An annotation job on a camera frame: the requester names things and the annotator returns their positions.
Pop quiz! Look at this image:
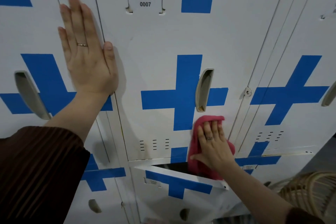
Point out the person's left forearm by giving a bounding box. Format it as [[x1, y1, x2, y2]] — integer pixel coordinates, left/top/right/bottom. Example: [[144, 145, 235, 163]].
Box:
[[0, 90, 114, 224]]

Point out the person's right forearm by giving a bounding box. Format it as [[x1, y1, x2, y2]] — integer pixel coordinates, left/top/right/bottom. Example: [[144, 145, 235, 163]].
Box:
[[217, 160, 326, 224]]

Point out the rattan chair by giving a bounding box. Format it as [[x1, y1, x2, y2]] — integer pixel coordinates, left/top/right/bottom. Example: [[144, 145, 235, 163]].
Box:
[[270, 171, 336, 224]]

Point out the pink cleaning cloth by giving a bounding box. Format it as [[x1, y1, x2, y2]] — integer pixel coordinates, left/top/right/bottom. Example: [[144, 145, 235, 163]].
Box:
[[187, 115, 236, 181]]

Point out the person's left hand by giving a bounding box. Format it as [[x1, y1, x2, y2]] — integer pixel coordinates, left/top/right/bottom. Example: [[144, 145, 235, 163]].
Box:
[[57, 0, 119, 96]]

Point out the person's right hand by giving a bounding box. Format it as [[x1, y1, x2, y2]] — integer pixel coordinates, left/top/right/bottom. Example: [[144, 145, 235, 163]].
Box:
[[190, 120, 236, 173]]

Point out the white locker door blue cross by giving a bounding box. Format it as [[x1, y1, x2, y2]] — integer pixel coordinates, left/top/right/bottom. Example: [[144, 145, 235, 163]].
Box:
[[234, 0, 336, 158], [90, 0, 291, 162], [0, 0, 114, 164], [130, 162, 238, 224], [63, 150, 140, 224], [234, 133, 336, 183]]

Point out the brown ribbed sweater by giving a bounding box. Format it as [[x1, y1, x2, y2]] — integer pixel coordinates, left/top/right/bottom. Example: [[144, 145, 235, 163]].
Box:
[[0, 126, 326, 224]]

